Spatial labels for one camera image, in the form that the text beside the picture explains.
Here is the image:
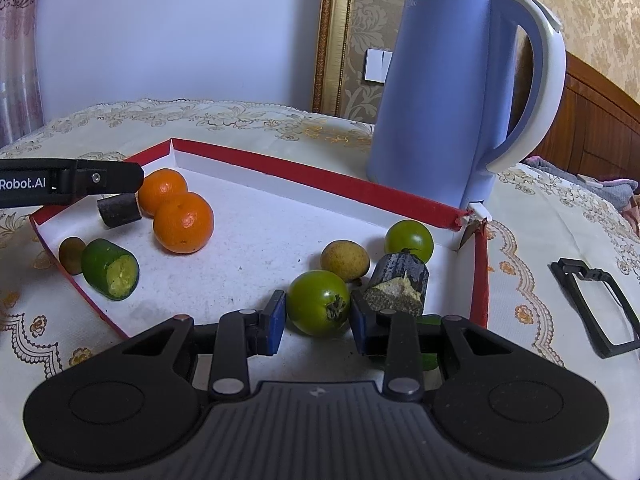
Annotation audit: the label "small dark sugarcane piece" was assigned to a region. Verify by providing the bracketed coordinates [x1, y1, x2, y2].
[96, 193, 142, 229]

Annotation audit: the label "large dark sugarcane piece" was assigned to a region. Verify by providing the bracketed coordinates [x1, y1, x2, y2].
[363, 249, 430, 318]

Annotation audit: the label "small orange mandarin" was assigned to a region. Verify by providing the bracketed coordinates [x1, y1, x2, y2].
[137, 168, 188, 218]

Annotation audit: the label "small brown longan fruit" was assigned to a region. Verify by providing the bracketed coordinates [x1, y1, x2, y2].
[58, 236, 86, 275]

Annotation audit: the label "green persimmon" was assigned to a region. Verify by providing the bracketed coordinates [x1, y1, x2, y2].
[384, 220, 435, 263]
[286, 270, 350, 338]

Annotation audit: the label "yellow-brown round fruit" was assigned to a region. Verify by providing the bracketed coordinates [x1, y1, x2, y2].
[320, 240, 370, 282]

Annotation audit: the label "cut green cucumber piece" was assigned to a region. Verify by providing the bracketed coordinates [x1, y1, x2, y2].
[80, 238, 140, 301]

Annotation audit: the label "large orange mandarin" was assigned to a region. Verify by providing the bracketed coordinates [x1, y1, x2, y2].
[153, 192, 214, 255]

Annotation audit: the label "pink patterned curtain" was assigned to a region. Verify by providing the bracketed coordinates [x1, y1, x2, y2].
[0, 0, 43, 146]

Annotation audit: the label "red shallow cardboard box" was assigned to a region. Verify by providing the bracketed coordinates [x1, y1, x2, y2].
[32, 139, 488, 336]

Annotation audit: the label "cream gold patterned tablecloth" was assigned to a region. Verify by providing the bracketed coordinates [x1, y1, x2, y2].
[0, 97, 640, 386]

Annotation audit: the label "blue electric kettle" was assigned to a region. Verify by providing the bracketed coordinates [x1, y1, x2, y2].
[367, 0, 566, 209]

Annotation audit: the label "colourful bedding pile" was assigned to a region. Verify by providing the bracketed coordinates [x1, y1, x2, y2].
[524, 156, 639, 235]

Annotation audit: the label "wooden bed headboard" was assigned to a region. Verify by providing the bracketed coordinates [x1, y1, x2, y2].
[534, 53, 640, 180]

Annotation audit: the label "black rectangular plastic frame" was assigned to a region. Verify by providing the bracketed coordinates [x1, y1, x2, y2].
[549, 258, 639, 359]

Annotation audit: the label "white wall light switches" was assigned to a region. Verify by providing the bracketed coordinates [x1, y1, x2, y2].
[362, 49, 393, 84]

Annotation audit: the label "gold picture frame moulding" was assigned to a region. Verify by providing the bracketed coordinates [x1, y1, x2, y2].
[310, 0, 478, 124]

